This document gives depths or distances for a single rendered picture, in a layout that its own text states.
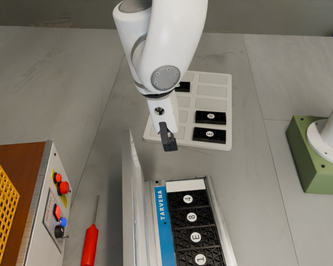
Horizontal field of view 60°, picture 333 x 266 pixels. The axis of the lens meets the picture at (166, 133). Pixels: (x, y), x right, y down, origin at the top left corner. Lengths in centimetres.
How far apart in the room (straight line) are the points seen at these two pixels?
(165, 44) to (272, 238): 52
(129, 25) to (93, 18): 240
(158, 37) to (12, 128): 73
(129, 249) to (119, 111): 62
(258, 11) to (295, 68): 150
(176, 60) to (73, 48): 102
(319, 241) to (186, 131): 45
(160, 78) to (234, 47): 98
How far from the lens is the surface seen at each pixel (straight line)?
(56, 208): 65
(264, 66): 130
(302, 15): 288
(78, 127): 98
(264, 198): 81
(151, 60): 42
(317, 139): 87
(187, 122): 94
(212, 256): 67
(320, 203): 85
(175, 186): 75
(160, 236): 69
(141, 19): 47
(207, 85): 111
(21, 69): 135
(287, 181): 86
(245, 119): 100
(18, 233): 56
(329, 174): 81
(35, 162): 64
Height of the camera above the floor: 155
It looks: 45 degrees down
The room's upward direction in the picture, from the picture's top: straight up
